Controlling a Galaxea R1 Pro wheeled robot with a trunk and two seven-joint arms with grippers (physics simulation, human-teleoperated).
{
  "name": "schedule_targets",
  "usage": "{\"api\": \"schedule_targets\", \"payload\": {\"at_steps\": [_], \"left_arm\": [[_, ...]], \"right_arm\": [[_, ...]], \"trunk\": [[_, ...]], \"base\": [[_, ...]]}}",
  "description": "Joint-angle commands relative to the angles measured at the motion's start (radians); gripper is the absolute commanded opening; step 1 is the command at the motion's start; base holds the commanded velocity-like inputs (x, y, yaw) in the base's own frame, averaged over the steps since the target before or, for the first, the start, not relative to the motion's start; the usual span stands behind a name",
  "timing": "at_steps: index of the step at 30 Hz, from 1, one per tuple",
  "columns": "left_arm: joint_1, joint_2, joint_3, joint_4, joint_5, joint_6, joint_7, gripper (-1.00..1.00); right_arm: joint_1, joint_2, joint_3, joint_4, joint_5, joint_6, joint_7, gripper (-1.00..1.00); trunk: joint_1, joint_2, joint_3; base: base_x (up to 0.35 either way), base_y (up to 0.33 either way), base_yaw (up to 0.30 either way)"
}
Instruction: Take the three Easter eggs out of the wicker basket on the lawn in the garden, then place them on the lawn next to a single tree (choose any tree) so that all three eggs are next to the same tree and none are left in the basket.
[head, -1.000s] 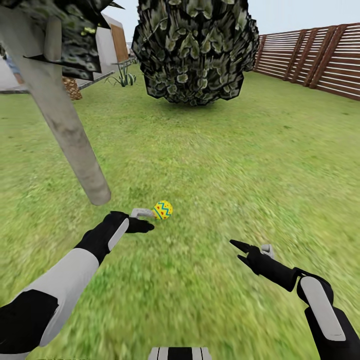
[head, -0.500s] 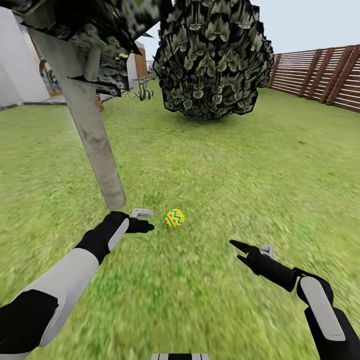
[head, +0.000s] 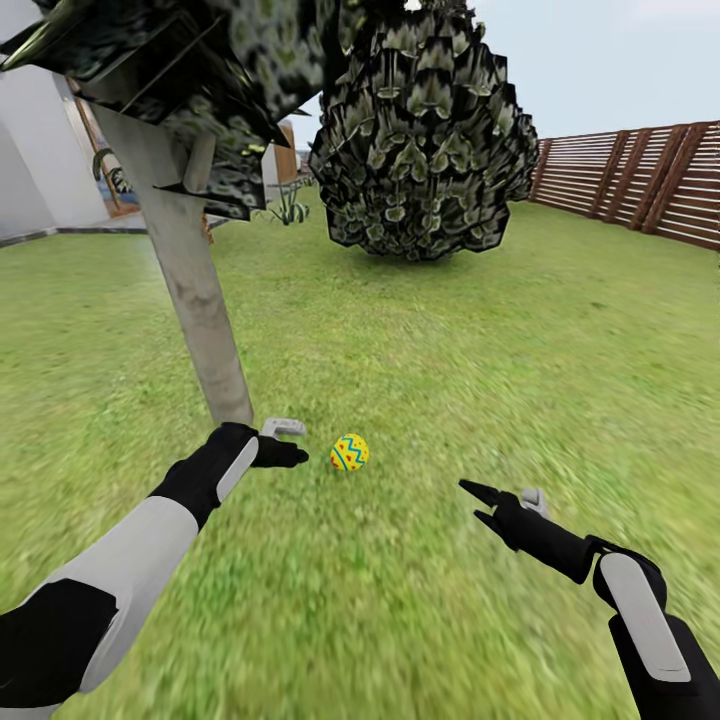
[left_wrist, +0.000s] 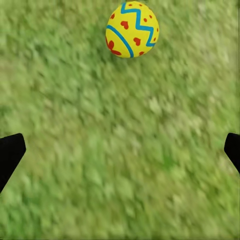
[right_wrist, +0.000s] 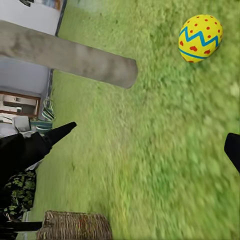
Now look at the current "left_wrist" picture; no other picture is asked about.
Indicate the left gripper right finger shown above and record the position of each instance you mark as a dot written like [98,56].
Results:
[232,149]

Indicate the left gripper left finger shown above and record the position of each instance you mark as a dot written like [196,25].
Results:
[12,150]

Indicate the easter egg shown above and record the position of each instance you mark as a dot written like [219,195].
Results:
[132,30]

